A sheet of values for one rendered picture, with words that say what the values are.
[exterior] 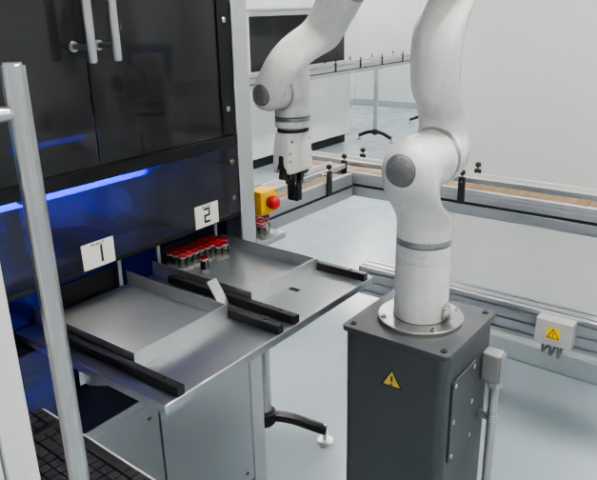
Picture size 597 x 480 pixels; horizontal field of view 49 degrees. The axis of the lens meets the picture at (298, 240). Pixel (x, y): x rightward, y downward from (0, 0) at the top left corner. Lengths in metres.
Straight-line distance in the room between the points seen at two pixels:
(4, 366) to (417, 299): 0.90
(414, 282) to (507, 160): 1.53
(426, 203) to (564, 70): 1.53
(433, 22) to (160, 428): 1.21
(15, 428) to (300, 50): 0.94
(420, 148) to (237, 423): 1.12
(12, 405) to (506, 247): 2.44
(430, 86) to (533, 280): 1.78
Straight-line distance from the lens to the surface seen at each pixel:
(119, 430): 1.72
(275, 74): 1.42
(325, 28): 1.43
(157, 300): 1.57
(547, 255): 2.92
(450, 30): 1.30
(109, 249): 1.52
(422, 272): 1.39
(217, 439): 2.02
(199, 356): 1.32
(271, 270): 1.70
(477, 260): 3.04
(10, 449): 0.82
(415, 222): 1.35
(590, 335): 2.33
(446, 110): 1.36
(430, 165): 1.27
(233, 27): 1.74
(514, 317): 2.39
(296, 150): 1.54
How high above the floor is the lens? 1.53
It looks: 20 degrees down
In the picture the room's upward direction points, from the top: 1 degrees counter-clockwise
